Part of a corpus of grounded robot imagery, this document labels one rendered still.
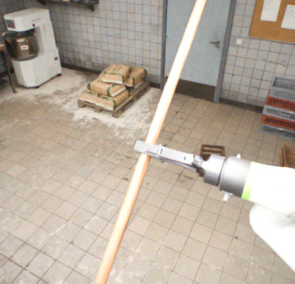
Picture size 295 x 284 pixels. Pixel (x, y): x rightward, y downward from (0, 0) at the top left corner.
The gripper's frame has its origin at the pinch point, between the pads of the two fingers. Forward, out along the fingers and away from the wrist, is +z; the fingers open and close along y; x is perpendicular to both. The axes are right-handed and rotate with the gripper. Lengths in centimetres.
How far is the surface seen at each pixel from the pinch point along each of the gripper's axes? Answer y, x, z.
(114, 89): 306, 115, 205
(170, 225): 225, -41, 34
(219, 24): 310, 255, 76
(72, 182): 226, -38, 164
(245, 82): 376, 200, 20
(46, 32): 303, 194, 388
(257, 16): 297, 267, 24
